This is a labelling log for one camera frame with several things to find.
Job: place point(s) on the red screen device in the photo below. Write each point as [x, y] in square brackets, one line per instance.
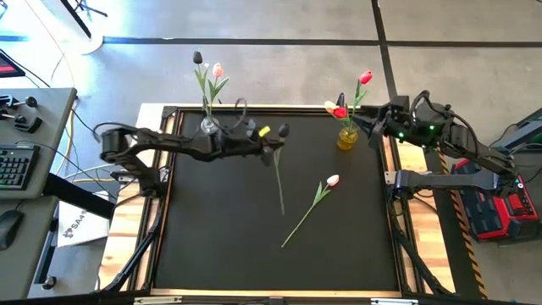
[8, 68]

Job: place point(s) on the black beam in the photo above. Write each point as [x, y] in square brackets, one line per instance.
[76, 195]

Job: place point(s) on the black hazard striped floor ramp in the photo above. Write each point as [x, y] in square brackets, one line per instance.
[449, 237]

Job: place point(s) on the yellow glass vase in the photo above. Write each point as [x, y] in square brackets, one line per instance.
[347, 140]

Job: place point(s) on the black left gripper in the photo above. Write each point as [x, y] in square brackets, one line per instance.
[241, 146]

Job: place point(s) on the white printed paper bag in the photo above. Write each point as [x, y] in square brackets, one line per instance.
[84, 224]

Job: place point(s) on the salmon pink artificial tulip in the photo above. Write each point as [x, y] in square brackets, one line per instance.
[217, 70]

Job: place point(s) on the red artificial tulip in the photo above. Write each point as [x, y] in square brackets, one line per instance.
[340, 112]
[365, 77]

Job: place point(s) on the silver metal bracket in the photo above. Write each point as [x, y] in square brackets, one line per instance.
[394, 301]
[158, 301]

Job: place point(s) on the black desk bracket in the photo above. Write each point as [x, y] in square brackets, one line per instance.
[31, 125]

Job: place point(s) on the black computer mouse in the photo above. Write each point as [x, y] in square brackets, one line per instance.
[9, 229]

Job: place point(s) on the black keyboard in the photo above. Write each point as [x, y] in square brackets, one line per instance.
[17, 167]

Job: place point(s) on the black tripod legs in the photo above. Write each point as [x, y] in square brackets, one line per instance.
[76, 19]

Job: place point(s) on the black artificial tulip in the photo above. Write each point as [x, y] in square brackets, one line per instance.
[283, 130]
[341, 100]
[197, 57]

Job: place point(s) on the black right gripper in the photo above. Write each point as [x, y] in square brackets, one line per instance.
[396, 125]

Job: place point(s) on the cream artificial tulip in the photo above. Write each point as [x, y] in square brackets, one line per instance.
[330, 106]

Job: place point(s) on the black table frame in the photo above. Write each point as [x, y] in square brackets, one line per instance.
[169, 113]

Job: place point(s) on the grey blue equipment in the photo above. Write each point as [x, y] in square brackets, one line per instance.
[525, 131]

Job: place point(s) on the clear glass vase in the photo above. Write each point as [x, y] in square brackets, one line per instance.
[209, 125]

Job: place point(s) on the grey desk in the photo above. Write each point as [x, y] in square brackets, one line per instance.
[55, 127]
[25, 271]

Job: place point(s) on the black ball lever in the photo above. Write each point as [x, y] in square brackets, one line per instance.
[31, 101]

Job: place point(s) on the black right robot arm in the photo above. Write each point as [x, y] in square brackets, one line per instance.
[466, 180]

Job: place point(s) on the yellow sticker tag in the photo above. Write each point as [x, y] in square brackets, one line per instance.
[265, 131]

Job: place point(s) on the pale pink artificial tulip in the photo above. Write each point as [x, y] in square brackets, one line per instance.
[333, 180]

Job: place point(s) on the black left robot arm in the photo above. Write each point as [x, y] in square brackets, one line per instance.
[169, 142]

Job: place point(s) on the red black tool case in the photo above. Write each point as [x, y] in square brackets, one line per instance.
[495, 207]

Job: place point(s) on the round black knob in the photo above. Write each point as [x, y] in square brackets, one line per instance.
[50, 283]

